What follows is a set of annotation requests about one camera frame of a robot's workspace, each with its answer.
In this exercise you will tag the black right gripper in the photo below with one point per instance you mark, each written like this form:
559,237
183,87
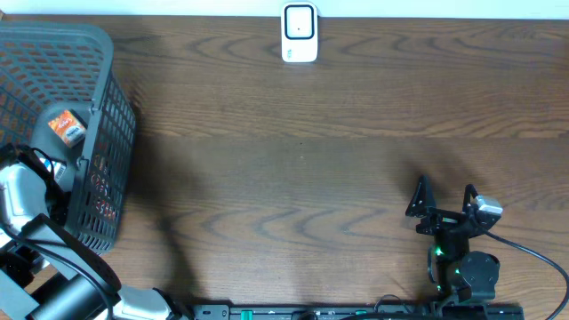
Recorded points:
442,220

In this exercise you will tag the orange small carton box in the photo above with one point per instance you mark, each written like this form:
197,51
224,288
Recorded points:
68,128

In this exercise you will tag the red chocolate bar wrapper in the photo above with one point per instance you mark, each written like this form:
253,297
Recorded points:
100,180

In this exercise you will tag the white Panadol medicine box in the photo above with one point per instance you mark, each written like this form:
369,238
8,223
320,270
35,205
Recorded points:
56,168

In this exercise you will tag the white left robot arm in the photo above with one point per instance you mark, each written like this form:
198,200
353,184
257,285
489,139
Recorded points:
46,273

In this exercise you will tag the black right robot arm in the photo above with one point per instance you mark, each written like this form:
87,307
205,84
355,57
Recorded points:
462,276

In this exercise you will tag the dark grey plastic basket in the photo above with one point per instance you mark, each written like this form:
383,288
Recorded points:
59,94

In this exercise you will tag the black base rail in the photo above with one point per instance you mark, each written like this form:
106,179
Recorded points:
388,310

